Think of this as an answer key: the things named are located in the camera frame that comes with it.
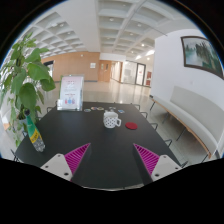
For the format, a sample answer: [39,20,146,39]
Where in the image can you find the framed landscape painting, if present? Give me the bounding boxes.
[181,36,224,78]

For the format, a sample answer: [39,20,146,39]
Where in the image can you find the white polka dot mug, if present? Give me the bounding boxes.
[103,111,121,129]

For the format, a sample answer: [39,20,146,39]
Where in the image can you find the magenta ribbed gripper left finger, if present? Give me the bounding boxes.
[41,143,90,181]

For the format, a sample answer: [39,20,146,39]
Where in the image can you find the red round coaster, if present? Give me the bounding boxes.
[125,122,138,130]

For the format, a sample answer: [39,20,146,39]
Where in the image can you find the green plastic water bottle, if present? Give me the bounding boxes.
[24,109,45,152]

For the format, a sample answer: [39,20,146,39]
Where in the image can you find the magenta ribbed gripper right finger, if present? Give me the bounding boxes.
[134,144,181,181]

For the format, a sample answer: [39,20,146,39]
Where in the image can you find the black metal chair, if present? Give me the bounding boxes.
[140,112,148,119]
[164,139,173,147]
[150,123,158,130]

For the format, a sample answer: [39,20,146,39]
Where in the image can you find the acrylic sign stand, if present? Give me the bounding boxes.
[57,75,84,111]

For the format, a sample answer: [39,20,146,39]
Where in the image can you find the long white bench sofa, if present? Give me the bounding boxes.
[152,86,224,157]

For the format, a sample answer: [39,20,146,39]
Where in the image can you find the multicolour round coaster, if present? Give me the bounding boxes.
[90,107,104,111]

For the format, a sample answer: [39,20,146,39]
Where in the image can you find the green leafy potted plant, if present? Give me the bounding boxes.
[0,33,55,146]

